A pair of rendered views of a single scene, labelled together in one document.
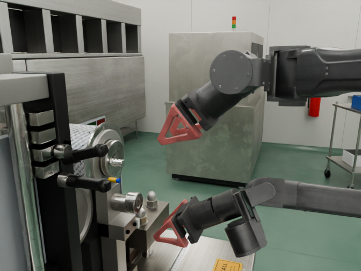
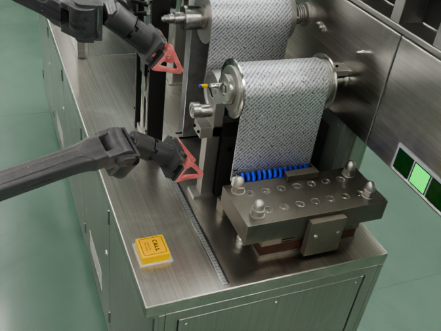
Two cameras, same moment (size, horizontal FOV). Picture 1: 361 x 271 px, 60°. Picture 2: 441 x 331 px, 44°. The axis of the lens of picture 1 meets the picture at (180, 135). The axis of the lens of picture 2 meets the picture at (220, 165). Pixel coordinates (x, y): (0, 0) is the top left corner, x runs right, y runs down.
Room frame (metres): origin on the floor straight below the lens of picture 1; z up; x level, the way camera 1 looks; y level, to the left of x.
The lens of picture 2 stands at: (1.46, -0.69, 1.86)
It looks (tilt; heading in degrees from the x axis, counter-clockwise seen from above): 35 degrees down; 135
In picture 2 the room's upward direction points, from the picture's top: 8 degrees clockwise
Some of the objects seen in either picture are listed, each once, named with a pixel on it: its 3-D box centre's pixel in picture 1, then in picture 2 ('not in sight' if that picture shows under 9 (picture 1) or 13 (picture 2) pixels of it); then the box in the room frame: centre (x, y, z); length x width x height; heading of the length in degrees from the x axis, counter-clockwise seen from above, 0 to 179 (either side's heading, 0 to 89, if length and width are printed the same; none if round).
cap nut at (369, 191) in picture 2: not in sight; (370, 188); (0.93, 0.39, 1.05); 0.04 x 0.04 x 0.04
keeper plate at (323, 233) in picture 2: not in sight; (323, 235); (0.93, 0.23, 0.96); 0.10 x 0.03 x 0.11; 71
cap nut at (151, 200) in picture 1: (151, 198); (258, 207); (0.83, 0.08, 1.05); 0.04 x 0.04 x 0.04
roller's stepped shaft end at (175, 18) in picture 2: not in sight; (172, 18); (0.35, 0.15, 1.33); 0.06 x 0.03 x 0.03; 71
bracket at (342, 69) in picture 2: not in sight; (338, 68); (0.71, 0.44, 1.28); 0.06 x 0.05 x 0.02; 71
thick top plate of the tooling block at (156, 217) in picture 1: (95, 213); (304, 202); (0.83, 0.25, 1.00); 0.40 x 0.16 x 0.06; 71
